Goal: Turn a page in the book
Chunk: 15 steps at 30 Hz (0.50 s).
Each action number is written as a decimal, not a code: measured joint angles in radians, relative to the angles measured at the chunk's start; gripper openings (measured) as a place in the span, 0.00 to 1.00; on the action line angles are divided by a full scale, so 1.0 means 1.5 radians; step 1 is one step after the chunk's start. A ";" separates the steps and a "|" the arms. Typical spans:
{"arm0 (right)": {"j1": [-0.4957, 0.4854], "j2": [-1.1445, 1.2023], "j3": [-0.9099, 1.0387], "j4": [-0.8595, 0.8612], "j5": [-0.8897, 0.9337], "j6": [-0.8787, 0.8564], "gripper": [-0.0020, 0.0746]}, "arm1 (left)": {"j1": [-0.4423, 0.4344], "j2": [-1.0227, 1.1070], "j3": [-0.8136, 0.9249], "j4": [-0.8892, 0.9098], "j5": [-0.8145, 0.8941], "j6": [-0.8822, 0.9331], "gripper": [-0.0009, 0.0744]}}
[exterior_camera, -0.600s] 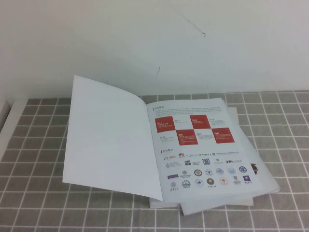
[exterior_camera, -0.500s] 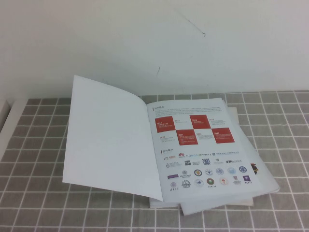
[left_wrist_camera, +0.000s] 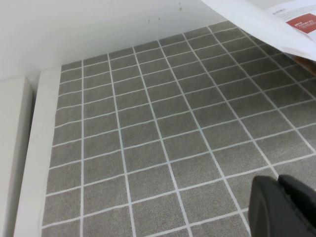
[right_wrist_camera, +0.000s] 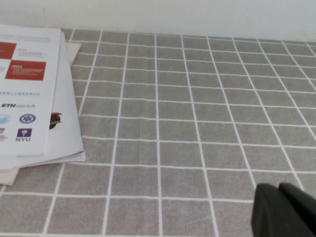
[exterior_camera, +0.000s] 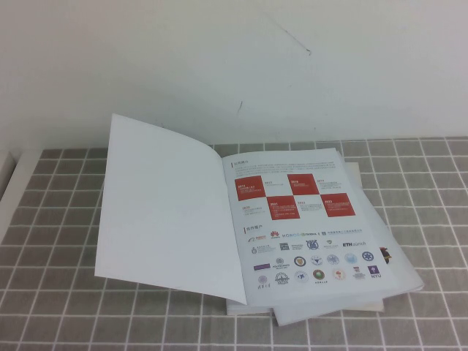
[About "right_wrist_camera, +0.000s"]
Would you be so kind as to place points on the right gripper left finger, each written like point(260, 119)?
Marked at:
point(271, 214)

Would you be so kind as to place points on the grey checked tablecloth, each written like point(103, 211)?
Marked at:
point(172, 123)

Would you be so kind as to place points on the white brochure book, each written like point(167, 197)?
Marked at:
point(29, 98)

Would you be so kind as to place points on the cream board under book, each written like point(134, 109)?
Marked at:
point(7, 176)

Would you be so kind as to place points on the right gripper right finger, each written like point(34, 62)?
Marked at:
point(301, 200)

